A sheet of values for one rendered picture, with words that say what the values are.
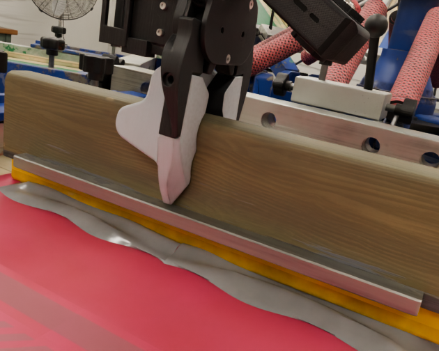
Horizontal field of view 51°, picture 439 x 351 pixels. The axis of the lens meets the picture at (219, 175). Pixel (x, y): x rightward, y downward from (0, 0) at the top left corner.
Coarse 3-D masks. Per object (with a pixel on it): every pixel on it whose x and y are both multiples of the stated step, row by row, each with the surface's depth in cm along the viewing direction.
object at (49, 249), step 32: (0, 192) 39; (0, 224) 34; (32, 224) 34; (64, 224) 35; (0, 256) 29; (32, 256) 30; (64, 256) 31; (96, 256) 31; (128, 256) 32; (64, 288) 27; (96, 288) 28
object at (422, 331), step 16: (16, 176) 42; (64, 192) 39; (112, 208) 37; (144, 224) 36; (176, 240) 34; (192, 240) 34; (224, 256) 33; (240, 256) 32; (256, 272) 32; (272, 272) 31; (304, 288) 30; (320, 288) 30; (336, 304) 29; (352, 304) 29; (368, 304) 28; (384, 320) 28; (400, 320) 28; (432, 336) 27
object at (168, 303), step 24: (144, 288) 29; (168, 288) 29; (192, 288) 30; (216, 288) 30; (96, 312) 26; (120, 312) 26; (144, 312) 26; (168, 312) 27; (192, 312) 27; (216, 312) 27; (240, 312) 28; (264, 312) 28; (144, 336) 24; (168, 336) 25; (192, 336) 25; (216, 336) 25; (240, 336) 26; (264, 336) 26; (288, 336) 26; (312, 336) 27
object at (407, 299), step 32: (32, 160) 37; (96, 192) 34; (128, 192) 34; (192, 224) 31; (224, 224) 30; (256, 256) 29; (288, 256) 28; (320, 256) 28; (352, 288) 26; (384, 288) 25
